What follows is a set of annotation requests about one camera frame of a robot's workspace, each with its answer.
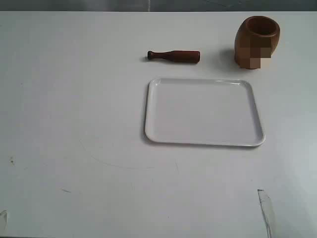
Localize brown wooden mortar cup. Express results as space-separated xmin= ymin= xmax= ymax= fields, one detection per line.
xmin=234 ymin=16 xmax=280 ymax=69

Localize white rectangular plastic tray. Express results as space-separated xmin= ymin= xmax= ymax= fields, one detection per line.
xmin=144 ymin=78 xmax=265 ymax=147

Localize brown wooden pestle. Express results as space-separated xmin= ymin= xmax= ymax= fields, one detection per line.
xmin=147 ymin=51 xmax=201 ymax=64

